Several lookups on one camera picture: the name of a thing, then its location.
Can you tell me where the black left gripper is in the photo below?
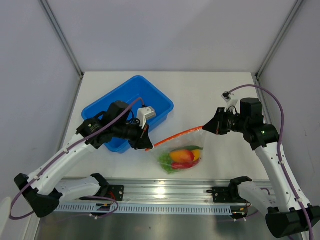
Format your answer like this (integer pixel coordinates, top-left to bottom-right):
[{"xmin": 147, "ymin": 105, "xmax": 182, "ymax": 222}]
[{"xmin": 113, "ymin": 117, "xmax": 153, "ymax": 150}]

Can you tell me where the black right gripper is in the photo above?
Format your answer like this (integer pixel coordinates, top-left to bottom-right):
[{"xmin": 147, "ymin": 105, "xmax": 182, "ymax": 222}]
[{"xmin": 203, "ymin": 107, "xmax": 248, "ymax": 136}]

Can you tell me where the green grape bunch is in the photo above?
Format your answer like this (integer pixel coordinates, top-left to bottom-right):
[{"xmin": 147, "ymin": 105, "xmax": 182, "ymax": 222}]
[{"xmin": 158, "ymin": 153, "xmax": 178, "ymax": 174}]

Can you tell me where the yellow orange mango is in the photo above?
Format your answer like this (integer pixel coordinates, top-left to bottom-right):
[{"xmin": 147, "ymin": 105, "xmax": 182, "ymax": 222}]
[{"xmin": 191, "ymin": 149, "xmax": 202, "ymax": 162}]

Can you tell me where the green chili pepper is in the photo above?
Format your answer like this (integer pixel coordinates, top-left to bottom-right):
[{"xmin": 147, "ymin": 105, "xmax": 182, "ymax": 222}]
[{"xmin": 184, "ymin": 145, "xmax": 204, "ymax": 151}]

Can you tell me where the clear zip top bag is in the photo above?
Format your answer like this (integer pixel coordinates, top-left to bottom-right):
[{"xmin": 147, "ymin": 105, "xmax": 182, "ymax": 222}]
[{"xmin": 146, "ymin": 126, "xmax": 205, "ymax": 175}]

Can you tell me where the red chili pepper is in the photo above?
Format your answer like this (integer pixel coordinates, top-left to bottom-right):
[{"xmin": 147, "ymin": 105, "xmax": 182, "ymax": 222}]
[{"xmin": 171, "ymin": 158, "xmax": 201, "ymax": 170}]

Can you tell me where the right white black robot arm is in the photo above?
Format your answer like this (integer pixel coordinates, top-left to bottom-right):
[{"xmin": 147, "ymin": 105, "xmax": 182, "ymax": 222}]
[{"xmin": 202, "ymin": 97, "xmax": 320, "ymax": 238}]

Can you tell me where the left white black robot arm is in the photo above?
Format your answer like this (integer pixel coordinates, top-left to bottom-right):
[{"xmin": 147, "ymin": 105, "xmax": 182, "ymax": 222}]
[{"xmin": 14, "ymin": 101, "xmax": 156, "ymax": 218}]

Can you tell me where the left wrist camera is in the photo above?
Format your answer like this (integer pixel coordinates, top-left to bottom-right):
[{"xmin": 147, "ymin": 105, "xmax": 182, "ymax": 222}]
[{"xmin": 136, "ymin": 106, "xmax": 156, "ymax": 129}]

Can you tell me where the aluminium mounting rail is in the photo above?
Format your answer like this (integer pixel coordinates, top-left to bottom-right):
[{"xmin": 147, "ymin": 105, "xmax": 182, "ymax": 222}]
[{"xmin": 33, "ymin": 177, "xmax": 276, "ymax": 207}]

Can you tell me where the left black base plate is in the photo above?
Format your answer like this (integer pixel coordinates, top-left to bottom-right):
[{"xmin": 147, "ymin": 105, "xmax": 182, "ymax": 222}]
[{"xmin": 79, "ymin": 184, "xmax": 125, "ymax": 202}]

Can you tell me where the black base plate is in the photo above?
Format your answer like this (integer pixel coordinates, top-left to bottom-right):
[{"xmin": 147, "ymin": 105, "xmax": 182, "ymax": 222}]
[
  {"xmin": 79, "ymin": 184, "xmax": 125, "ymax": 202},
  {"xmin": 206, "ymin": 186, "xmax": 246, "ymax": 204}
]

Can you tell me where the white slotted cable duct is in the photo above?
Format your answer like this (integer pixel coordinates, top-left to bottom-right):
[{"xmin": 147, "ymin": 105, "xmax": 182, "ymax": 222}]
[{"xmin": 55, "ymin": 202, "xmax": 233, "ymax": 216}]

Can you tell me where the right aluminium frame post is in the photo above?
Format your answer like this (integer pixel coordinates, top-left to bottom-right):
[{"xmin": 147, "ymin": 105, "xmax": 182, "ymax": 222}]
[{"xmin": 255, "ymin": 0, "xmax": 307, "ymax": 81}]

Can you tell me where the aluminium frame post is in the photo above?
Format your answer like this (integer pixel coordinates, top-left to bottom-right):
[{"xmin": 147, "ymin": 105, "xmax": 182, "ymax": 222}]
[
  {"xmin": 38, "ymin": 0, "xmax": 84, "ymax": 78},
  {"xmin": 255, "ymin": 0, "xmax": 307, "ymax": 81}
]

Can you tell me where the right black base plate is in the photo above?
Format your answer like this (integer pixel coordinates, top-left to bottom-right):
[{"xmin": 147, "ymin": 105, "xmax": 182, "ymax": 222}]
[{"xmin": 206, "ymin": 186, "xmax": 246, "ymax": 204}]

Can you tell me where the left aluminium frame post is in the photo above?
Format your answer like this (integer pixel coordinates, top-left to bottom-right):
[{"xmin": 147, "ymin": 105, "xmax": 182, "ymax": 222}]
[{"xmin": 38, "ymin": 0, "xmax": 84, "ymax": 78}]

